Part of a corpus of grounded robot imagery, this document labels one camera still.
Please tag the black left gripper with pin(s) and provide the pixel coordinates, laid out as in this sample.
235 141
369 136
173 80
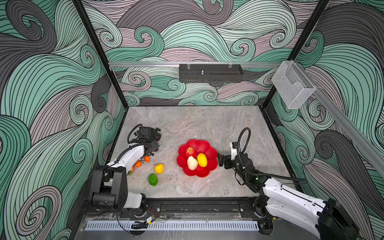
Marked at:
153 143

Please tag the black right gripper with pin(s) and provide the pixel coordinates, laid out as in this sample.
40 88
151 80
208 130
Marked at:
221 161

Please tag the large yellow lemon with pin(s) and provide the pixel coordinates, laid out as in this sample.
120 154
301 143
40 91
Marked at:
202 160

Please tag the red flower-shaped fruit bowl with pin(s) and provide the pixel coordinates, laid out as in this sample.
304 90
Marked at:
200 147

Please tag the beige garlic bulb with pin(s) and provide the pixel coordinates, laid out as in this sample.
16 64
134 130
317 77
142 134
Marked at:
192 163

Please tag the red apple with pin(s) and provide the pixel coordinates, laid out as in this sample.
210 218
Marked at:
190 152

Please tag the green lime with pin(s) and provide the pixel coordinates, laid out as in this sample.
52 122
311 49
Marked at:
153 179

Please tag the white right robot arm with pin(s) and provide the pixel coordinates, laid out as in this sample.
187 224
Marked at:
325 219

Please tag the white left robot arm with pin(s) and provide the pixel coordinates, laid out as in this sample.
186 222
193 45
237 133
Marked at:
109 184

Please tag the small yellow lemon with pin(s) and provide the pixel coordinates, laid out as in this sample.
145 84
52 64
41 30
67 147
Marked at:
159 168

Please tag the red peach with leaf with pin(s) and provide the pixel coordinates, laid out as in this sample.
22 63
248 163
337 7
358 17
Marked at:
131 171

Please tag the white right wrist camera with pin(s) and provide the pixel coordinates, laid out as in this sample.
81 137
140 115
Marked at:
234 151

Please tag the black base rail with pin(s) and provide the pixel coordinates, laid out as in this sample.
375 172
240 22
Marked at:
207 207

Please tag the black perforated wall tray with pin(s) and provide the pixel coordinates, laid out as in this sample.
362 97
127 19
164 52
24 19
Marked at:
211 74

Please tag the aluminium rail back wall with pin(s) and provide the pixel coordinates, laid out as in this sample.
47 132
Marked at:
166 64

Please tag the aluminium rail wall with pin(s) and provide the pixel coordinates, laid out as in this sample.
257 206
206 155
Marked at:
350 108
166 64

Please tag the clear plastic wall bin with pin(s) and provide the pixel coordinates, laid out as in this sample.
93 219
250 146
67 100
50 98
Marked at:
293 84

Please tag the white slotted cable duct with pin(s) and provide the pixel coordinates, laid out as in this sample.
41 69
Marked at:
176 226

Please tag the black frame post left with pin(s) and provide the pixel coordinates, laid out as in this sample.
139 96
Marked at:
95 41

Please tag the black frame post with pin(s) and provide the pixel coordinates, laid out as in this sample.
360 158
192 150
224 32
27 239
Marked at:
95 41
312 21

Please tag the black frame post right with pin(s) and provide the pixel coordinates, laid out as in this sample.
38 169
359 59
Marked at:
312 21

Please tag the aluminium rail right wall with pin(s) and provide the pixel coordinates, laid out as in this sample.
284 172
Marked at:
350 108

